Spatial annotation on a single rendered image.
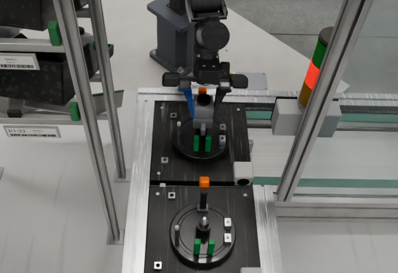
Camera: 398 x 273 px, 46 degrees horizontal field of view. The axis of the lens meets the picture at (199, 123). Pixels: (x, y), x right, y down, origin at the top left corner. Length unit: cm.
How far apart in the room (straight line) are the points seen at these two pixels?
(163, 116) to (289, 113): 42
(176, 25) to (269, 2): 195
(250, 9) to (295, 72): 166
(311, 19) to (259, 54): 163
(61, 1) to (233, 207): 63
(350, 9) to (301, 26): 239
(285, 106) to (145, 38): 78
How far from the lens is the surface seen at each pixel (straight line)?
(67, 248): 116
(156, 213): 104
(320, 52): 78
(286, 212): 115
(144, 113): 123
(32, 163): 130
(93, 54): 91
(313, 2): 329
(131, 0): 173
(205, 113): 103
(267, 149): 122
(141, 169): 112
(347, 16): 70
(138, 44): 155
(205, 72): 94
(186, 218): 102
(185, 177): 109
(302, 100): 86
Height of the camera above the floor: 190
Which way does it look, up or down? 52 degrees down
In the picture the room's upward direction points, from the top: 4 degrees clockwise
